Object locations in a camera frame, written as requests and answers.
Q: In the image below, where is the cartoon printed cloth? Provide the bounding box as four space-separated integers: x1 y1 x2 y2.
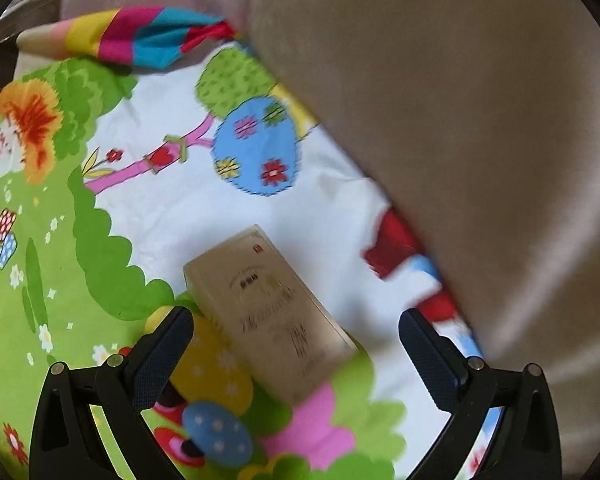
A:
0 4 507 480

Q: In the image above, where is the beige cardboard box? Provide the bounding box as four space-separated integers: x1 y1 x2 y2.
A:
182 224 359 407

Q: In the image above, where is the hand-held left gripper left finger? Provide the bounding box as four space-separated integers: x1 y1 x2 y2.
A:
29 305 196 480

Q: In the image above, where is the pink beige curtain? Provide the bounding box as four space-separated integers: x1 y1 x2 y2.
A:
59 0 600 461

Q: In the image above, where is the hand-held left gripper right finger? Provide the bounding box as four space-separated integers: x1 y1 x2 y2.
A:
398 308 564 480

